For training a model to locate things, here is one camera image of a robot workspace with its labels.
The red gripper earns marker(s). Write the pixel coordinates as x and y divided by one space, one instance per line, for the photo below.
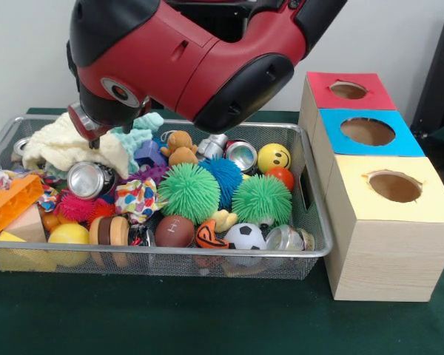
85 126

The cream knitted cloth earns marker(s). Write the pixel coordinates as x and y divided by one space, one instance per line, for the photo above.
74 151

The mint green cloth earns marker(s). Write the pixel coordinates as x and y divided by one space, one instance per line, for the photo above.
139 137

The red robot arm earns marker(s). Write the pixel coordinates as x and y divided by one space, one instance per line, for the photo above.
192 52

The clear mesh bin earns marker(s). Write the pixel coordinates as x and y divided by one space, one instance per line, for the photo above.
170 268

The wooden box with three holes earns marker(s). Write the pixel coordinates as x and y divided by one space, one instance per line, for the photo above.
385 259

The shiny silver can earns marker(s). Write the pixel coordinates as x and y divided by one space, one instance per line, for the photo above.
89 180

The crushed silver can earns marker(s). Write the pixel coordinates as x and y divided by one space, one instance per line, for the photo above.
20 148

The pink spiky ball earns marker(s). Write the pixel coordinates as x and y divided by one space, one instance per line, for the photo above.
77 207

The colourful patterned cloth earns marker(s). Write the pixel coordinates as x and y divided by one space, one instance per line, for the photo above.
137 200

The brown teddy bear toy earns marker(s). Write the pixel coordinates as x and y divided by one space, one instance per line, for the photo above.
180 148

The orange toy brick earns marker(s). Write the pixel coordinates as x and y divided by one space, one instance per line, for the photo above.
11 205

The yellow tennis ball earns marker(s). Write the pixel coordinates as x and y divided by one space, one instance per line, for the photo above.
69 240

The green furry googly-eyed toy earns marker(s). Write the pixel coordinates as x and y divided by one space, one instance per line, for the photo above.
189 192

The brown toy football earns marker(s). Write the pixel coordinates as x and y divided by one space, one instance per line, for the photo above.
175 231

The large blue spiky ball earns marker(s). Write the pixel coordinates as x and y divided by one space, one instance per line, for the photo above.
226 177

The red-rimmed silver can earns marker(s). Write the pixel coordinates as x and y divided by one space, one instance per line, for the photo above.
242 155

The yellow duck toy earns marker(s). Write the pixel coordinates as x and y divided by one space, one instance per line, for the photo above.
224 220

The green spiky ball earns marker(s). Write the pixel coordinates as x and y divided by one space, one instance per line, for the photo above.
261 200

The yellow smiley ball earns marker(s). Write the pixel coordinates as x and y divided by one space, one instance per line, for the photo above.
274 157

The small soccer ball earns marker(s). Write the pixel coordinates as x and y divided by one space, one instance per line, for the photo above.
244 237

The small red ball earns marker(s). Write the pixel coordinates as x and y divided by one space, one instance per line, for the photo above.
282 178

